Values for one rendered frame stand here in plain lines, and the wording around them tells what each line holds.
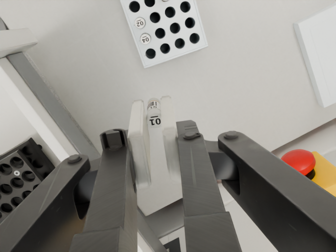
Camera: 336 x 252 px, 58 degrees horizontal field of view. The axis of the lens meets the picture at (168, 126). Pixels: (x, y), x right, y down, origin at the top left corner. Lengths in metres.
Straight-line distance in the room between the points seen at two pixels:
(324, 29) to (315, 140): 0.17
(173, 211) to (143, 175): 0.37
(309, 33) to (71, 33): 0.31
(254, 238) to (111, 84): 0.27
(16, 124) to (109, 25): 0.17
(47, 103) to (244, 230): 0.28
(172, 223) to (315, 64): 0.31
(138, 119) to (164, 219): 0.37
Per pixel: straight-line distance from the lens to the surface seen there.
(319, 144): 0.51
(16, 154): 0.33
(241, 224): 0.43
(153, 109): 0.22
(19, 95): 0.32
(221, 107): 0.45
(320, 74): 0.47
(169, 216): 0.52
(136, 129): 0.15
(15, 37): 0.33
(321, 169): 0.39
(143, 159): 0.15
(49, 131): 0.32
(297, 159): 0.37
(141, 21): 0.37
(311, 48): 0.46
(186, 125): 0.17
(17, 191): 0.35
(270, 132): 0.48
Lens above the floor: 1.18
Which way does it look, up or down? 70 degrees down
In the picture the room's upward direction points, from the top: 170 degrees clockwise
